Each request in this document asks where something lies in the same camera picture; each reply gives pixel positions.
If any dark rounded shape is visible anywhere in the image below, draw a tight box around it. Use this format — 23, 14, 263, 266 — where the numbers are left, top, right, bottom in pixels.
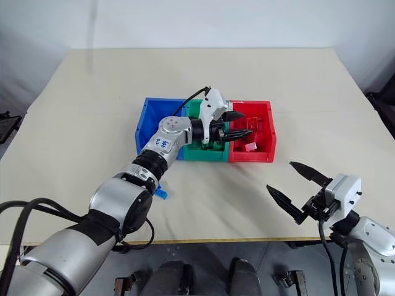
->
138, 260, 194, 296
229, 257, 262, 296

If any black left arm cable bundle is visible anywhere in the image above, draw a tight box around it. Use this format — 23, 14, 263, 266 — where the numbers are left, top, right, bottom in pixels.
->
0, 197, 156, 289

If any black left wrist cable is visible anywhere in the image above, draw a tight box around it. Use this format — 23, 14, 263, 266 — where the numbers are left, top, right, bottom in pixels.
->
172, 86, 212, 117

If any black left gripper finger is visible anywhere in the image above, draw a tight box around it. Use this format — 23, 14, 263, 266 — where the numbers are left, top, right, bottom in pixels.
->
222, 111, 247, 123
218, 129, 255, 142

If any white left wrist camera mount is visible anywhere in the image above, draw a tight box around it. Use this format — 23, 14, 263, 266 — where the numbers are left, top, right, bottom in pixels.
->
199, 88, 230, 145

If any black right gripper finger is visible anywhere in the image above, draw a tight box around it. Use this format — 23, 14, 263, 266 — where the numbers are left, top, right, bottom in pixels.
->
289, 162, 333, 187
265, 185, 308, 226

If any red plastic bin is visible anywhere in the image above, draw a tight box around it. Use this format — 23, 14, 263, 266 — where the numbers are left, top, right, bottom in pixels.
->
227, 99, 277, 163

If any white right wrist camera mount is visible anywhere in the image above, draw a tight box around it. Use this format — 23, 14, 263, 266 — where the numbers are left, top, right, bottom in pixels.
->
323, 173, 363, 229

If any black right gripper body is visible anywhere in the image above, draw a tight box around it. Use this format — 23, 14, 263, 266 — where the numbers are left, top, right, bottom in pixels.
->
301, 184, 340, 221

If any blue plastic bin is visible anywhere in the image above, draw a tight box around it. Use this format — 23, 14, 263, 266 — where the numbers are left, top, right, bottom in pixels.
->
135, 97, 188, 162

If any black background equipment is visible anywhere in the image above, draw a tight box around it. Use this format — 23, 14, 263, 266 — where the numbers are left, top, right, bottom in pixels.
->
365, 71, 395, 140
0, 110, 23, 145

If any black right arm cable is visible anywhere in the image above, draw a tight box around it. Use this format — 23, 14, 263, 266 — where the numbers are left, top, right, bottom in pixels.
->
317, 215, 350, 296

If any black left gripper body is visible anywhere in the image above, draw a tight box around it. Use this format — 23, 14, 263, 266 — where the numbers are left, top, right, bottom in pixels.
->
209, 118, 228, 144

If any dark metal bracket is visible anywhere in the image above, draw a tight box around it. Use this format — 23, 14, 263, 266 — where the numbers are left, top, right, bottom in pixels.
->
272, 269, 307, 296
114, 270, 146, 296

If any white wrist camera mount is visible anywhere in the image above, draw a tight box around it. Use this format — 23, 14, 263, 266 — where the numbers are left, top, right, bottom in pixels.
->
199, 88, 230, 145
323, 173, 363, 229

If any green plastic bin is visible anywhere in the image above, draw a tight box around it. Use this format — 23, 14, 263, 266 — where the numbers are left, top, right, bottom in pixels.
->
181, 99, 231, 163

